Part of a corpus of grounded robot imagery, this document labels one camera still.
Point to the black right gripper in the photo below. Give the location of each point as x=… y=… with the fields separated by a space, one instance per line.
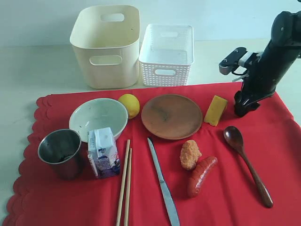
x=264 y=76

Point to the yellow cheese wedge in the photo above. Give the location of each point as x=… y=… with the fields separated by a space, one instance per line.
x=214 y=113

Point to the red sausage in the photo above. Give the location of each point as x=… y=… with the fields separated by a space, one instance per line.
x=199 y=174

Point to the small milk carton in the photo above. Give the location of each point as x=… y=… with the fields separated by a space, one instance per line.
x=102 y=153

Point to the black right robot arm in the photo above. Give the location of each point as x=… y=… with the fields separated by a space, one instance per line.
x=286 y=30

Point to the dark wooden spoon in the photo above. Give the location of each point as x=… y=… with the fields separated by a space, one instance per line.
x=234 y=138

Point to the fried chicken nugget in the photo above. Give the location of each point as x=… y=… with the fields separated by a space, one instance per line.
x=189 y=155

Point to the brown wooden plate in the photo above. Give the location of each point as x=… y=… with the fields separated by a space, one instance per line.
x=172 y=116

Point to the red scalloped tablecloth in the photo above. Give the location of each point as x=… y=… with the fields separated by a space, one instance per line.
x=228 y=196

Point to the white lattice plastic basket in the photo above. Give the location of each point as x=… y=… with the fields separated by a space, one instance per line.
x=166 y=55

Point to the yellow lemon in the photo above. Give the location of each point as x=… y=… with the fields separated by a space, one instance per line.
x=131 y=103

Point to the silver table knife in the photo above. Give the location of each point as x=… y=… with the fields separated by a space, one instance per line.
x=168 y=200

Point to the left wooden chopstick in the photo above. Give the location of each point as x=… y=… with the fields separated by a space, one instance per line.
x=122 y=188

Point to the wooden chopstick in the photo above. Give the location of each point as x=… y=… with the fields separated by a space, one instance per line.
x=127 y=201
x=122 y=188

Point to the cream plastic bin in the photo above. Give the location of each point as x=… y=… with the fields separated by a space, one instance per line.
x=105 y=40

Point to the white ceramic bowl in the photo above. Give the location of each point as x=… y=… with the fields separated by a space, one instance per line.
x=99 y=113

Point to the right wooden chopstick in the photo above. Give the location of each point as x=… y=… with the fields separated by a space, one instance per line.
x=127 y=201

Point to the stainless steel cup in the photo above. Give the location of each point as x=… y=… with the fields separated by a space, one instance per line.
x=61 y=150

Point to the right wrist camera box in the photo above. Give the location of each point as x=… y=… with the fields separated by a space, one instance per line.
x=239 y=57

